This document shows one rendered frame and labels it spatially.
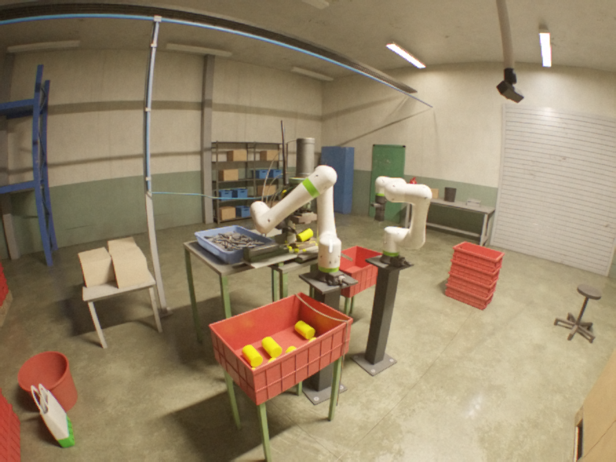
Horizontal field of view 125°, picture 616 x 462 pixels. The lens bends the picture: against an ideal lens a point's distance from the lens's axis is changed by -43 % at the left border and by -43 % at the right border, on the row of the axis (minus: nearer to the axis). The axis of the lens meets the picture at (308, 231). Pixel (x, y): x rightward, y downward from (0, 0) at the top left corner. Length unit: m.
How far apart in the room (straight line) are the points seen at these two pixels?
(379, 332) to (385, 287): 0.38
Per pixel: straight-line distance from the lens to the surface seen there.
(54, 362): 2.64
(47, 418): 2.06
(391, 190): 1.65
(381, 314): 2.16
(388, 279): 2.02
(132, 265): 2.61
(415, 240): 1.91
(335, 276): 1.59
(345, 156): 8.03
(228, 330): 1.49
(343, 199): 8.12
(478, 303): 3.68
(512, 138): 6.70
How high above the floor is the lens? 1.62
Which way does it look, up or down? 15 degrees down
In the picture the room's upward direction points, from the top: 2 degrees clockwise
